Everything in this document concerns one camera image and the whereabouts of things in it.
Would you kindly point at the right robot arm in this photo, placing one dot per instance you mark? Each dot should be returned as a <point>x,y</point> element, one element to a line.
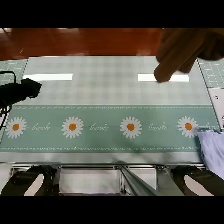
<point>203,178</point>

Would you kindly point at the lavender garment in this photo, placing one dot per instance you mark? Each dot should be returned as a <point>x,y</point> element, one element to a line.
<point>213,150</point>

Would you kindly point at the brown garment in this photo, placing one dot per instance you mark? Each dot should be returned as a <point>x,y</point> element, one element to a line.
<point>186,46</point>

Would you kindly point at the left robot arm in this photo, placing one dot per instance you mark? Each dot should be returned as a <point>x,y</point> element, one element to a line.
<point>20,90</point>

